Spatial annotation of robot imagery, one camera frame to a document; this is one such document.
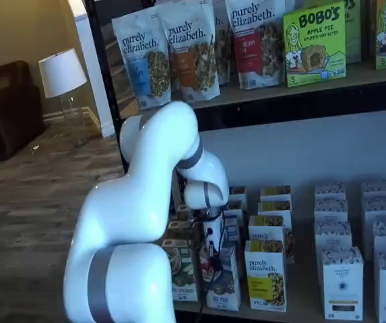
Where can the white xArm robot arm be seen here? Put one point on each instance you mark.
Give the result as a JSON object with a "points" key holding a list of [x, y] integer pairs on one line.
{"points": [[135, 202]]}

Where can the green Bobo's apple pie box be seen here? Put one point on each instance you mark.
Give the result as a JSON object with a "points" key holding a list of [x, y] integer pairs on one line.
{"points": [[314, 43]]}

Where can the white shade lamp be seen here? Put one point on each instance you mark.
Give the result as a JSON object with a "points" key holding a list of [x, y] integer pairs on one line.
{"points": [[61, 72]]}

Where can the blue flax plus oatmeal box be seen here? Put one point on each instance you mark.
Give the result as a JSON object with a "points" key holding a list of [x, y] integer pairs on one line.
{"points": [[236, 212], [238, 193], [233, 232], [228, 292]]}

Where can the white box dark label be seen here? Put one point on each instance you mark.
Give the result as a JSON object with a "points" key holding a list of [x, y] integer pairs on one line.
{"points": [[330, 191], [342, 286], [330, 210], [332, 235]]}

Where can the white granola bag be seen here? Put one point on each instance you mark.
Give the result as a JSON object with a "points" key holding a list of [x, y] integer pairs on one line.
{"points": [[223, 50]]}

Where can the green apple cinnamon oatmeal box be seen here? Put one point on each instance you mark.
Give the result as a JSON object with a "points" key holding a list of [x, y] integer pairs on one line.
{"points": [[179, 230], [187, 279], [183, 212]]}

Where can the red purely elizabeth granola bag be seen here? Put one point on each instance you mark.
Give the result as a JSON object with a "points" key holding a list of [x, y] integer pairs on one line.
{"points": [[256, 50]]}

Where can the orange purely elizabeth granola bag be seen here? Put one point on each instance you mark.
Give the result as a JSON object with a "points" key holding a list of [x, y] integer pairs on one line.
{"points": [[196, 50]]}

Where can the dark brown armchair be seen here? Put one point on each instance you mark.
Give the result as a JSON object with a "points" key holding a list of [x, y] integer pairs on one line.
{"points": [[10, 111]]}

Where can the blue purely elizabeth granola bag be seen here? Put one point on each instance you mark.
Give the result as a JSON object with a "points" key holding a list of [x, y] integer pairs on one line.
{"points": [[138, 67]]}

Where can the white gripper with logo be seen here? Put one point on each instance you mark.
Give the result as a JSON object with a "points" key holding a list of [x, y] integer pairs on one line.
{"points": [[214, 232]]}

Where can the small white floor scrap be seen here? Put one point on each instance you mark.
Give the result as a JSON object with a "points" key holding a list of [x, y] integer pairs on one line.
{"points": [[35, 147]]}

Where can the black metal shelving rack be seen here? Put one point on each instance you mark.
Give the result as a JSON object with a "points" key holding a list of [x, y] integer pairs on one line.
{"points": [[280, 114]]}

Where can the yellow purely elizabeth oatmeal box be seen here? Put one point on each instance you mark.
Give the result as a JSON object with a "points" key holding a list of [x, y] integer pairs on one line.
{"points": [[266, 228], [265, 279], [275, 208], [275, 192]]}

